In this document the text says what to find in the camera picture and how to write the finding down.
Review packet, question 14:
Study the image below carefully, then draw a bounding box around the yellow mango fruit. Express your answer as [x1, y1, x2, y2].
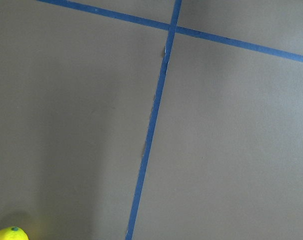
[0, 226, 29, 240]

